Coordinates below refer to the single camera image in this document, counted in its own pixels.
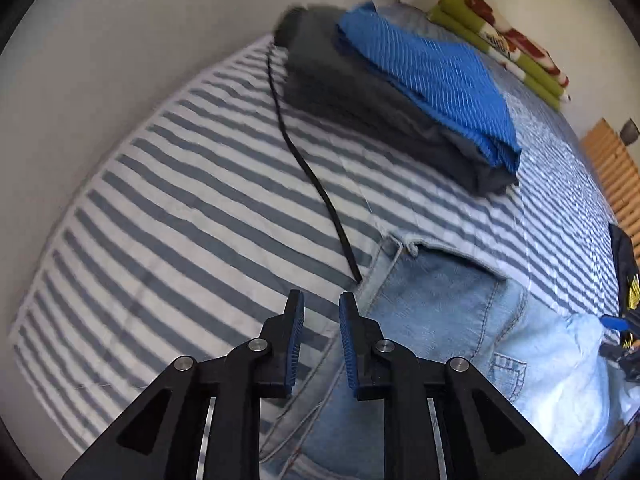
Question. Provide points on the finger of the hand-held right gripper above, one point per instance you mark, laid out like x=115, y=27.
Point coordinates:
x=617, y=322
x=622, y=357

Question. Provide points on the light blue denim pants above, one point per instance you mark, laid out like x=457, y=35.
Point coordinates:
x=450, y=310

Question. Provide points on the dark vase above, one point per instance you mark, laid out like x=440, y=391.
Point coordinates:
x=631, y=131

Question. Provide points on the blue striped folded garment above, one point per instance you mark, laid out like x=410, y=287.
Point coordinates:
x=430, y=80

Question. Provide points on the black yellow striped garment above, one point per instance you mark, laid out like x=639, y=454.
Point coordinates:
x=627, y=265

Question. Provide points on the green floral folded blanket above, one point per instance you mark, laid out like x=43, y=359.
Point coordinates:
x=505, y=42

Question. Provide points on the blue white striped quilt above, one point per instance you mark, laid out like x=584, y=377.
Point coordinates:
x=175, y=220

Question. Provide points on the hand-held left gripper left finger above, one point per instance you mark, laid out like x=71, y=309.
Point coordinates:
x=295, y=350

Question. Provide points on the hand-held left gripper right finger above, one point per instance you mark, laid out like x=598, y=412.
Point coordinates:
x=350, y=345

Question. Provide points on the dark grey folded garment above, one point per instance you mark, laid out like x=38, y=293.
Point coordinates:
x=350, y=90

